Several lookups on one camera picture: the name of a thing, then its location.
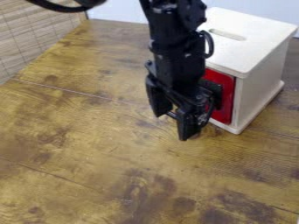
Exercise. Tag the red drawer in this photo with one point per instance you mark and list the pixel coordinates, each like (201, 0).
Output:
(227, 82)

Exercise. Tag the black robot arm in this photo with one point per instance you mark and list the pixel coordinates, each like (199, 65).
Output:
(173, 15)

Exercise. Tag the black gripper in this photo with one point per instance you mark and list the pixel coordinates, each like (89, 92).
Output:
(177, 67)

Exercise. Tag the white wooden cabinet box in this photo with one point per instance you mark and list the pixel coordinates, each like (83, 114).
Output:
(249, 54)

